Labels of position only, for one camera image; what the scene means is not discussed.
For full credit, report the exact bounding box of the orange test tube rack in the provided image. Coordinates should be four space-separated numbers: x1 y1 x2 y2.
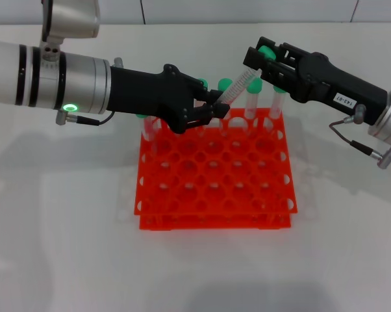
132 107 299 231

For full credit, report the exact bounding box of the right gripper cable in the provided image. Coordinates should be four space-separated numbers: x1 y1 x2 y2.
327 104 391 170

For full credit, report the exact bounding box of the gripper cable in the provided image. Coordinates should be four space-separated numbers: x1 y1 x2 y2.
55 109 118 127
327 104 391 170

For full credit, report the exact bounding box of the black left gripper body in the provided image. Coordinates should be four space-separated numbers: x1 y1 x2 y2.
106 64 205 135

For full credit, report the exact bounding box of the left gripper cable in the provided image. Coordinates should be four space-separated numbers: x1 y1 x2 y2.
55 109 118 127

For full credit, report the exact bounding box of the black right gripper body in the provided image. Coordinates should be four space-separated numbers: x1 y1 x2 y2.
289 51 389 126

